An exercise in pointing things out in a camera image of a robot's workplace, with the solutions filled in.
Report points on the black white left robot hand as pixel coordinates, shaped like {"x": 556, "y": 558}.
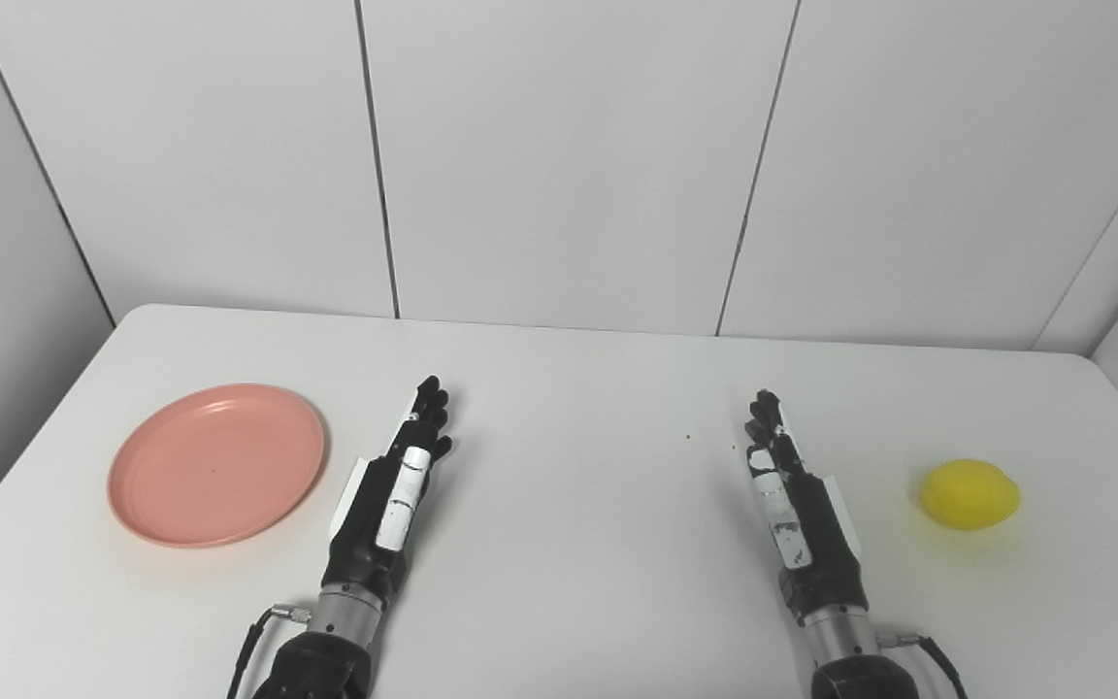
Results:
{"x": 365, "y": 524}

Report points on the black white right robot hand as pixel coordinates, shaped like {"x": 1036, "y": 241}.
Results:
{"x": 816, "y": 529}

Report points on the yellow lemon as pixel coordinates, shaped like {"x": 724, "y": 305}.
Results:
{"x": 969, "y": 495}

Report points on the pink round plate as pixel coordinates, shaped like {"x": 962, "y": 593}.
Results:
{"x": 216, "y": 466}

